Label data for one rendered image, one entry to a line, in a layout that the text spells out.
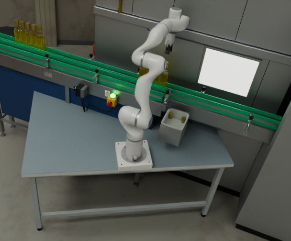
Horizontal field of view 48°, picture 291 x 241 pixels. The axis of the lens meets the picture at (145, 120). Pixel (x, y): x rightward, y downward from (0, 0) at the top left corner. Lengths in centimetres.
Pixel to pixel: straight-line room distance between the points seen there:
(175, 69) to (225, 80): 41
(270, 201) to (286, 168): 39
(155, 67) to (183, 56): 63
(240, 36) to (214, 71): 33
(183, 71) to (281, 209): 137
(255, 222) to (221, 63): 141
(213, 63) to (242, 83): 28
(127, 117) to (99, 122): 68
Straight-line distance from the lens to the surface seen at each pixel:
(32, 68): 303
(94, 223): 302
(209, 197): 299
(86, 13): 550
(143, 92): 209
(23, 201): 322
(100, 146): 257
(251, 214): 303
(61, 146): 258
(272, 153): 255
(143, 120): 211
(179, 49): 262
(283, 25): 249
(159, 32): 206
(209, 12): 250
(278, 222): 305
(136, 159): 240
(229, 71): 261
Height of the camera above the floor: 251
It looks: 38 degrees down
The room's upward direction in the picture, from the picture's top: 9 degrees clockwise
